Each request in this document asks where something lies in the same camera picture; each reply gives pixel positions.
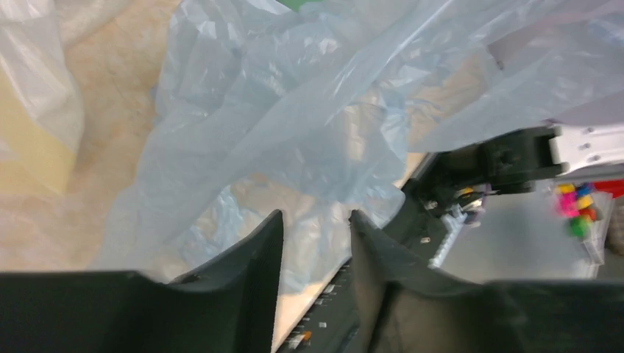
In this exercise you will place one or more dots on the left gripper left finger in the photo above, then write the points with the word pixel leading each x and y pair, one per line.
pixel 226 305

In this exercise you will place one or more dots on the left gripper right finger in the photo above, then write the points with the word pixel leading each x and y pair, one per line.
pixel 405 306

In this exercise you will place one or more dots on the light blue plastic bag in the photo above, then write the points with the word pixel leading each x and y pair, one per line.
pixel 315 111

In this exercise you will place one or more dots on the translucent white yellow trash bag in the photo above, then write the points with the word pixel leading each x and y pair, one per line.
pixel 42 114

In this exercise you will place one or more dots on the green plastic trash bin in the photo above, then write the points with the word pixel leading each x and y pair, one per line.
pixel 295 4

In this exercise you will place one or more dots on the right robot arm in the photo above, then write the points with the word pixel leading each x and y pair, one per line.
pixel 513 162

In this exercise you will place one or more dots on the box of coloured blocks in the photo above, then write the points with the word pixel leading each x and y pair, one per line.
pixel 587 211

